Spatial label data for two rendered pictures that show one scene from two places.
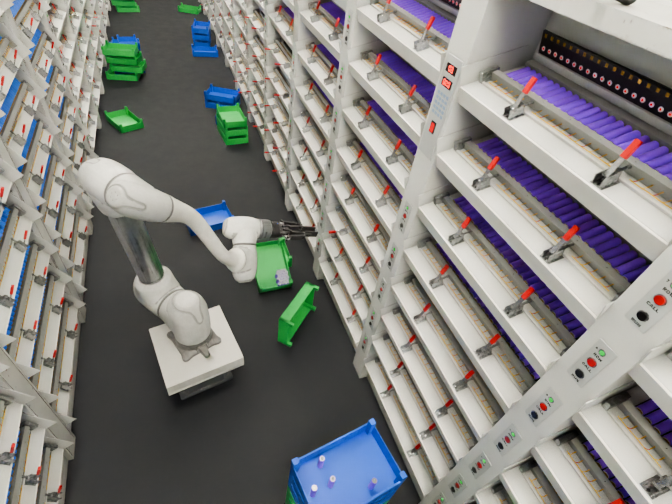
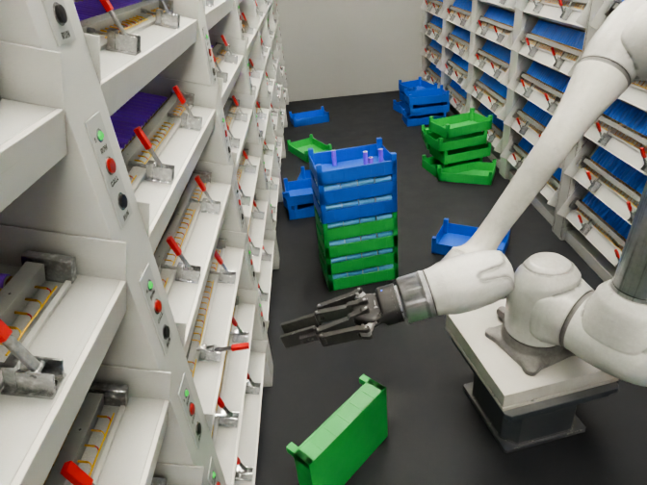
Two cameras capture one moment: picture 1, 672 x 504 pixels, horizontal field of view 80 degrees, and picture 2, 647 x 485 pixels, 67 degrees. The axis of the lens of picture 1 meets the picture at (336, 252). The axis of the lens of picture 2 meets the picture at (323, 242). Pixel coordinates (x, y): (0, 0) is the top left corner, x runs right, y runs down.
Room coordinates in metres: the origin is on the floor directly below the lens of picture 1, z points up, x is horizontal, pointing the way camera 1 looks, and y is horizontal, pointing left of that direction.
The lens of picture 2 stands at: (2.08, 0.54, 1.22)
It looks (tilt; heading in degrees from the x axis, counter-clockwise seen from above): 31 degrees down; 208
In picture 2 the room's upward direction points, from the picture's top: 6 degrees counter-clockwise
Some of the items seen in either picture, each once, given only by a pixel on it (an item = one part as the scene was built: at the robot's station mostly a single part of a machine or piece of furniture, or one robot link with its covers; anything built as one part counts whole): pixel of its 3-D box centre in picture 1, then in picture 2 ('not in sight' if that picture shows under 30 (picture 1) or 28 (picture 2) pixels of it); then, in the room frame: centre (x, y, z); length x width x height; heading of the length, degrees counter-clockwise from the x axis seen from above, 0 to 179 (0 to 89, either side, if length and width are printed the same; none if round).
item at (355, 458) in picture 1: (347, 472); (350, 160); (0.44, -0.16, 0.52); 0.30 x 0.20 x 0.08; 126
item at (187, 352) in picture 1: (195, 337); (528, 330); (0.95, 0.55, 0.29); 0.22 x 0.18 x 0.06; 48
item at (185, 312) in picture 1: (187, 314); (545, 296); (0.97, 0.57, 0.43); 0.18 x 0.16 x 0.22; 61
